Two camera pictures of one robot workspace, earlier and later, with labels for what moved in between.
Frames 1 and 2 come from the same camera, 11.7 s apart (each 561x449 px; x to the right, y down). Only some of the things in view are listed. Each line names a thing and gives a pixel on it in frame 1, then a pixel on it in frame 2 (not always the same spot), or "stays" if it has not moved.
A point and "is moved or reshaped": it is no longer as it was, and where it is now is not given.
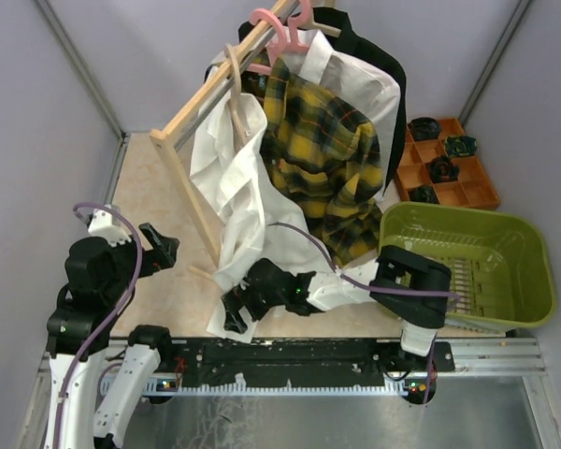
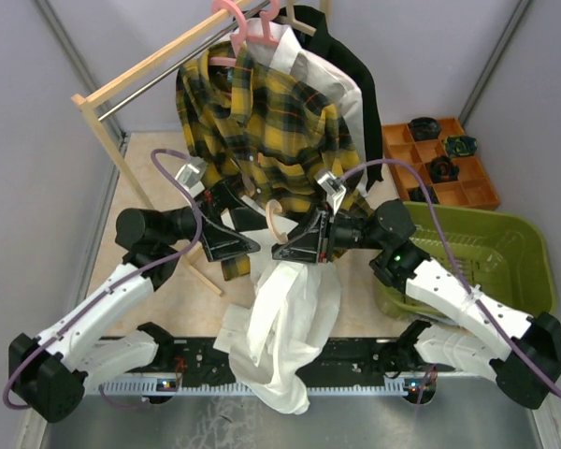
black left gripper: (162, 254) to (221, 243)
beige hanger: (312, 25) to (301, 27)
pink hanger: (298, 16) to (266, 18)
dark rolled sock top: (424, 128) stays
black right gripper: (235, 300) to (310, 245)
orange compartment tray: (472, 187) stays
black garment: (338, 27) to (323, 46)
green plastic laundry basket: (498, 260) stays
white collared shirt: (370, 92) to (284, 55)
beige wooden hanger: (235, 92) to (274, 207)
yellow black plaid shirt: (323, 161) is moved or reshaped
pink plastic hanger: (274, 50) to (237, 42)
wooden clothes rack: (165, 134) to (89, 98)
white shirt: (256, 221) is moved or reshaped
